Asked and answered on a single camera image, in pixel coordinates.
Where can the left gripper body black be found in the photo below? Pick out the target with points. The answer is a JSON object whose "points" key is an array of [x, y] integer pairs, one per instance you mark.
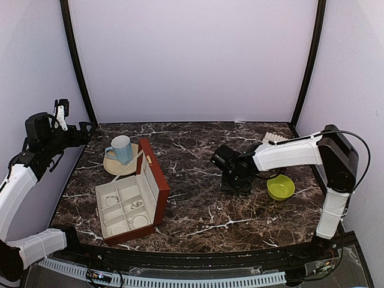
{"points": [[74, 141]]}

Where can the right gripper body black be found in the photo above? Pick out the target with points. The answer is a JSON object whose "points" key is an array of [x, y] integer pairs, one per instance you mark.
{"points": [[249, 176]]}

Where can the beige jewelry tray insert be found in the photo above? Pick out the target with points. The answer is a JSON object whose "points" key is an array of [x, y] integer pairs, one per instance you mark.
{"points": [[272, 137]]}

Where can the brown leather jewelry box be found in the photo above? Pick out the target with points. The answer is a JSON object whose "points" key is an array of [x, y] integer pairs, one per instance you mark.
{"points": [[145, 193]]}

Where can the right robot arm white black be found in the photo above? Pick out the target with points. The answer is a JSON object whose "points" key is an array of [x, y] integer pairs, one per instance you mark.
{"points": [[329, 148]]}

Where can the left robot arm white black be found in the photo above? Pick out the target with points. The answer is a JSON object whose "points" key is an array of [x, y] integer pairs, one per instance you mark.
{"points": [[48, 136]]}

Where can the green plastic bowl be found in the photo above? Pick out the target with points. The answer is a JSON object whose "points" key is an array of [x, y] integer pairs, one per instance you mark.
{"points": [[280, 188]]}

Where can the blue ceramic mug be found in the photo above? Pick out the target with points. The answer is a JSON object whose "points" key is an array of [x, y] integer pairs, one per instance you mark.
{"points": [[120, 149]]}

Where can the silver bangle in box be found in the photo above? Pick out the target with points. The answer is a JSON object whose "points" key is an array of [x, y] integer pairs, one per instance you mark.
{"points": [[138, 221]]}

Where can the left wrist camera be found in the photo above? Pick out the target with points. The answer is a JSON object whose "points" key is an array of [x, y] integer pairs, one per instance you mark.
{"points": [[61, 112]]}

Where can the black front rail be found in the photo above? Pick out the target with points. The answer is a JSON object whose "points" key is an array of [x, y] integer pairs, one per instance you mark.
{"points": [[290, 257]]}

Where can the left black frame post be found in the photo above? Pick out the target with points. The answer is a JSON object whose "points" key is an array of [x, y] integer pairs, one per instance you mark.
{"points": [[75, 58]]}

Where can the black frame post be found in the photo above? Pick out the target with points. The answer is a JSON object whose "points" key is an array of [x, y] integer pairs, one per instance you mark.
{"points": [[75, 58], [309, 68]]}

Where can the right black frame post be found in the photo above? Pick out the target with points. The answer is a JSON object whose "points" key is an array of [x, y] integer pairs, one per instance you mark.
{"points": [[309, 68]]}

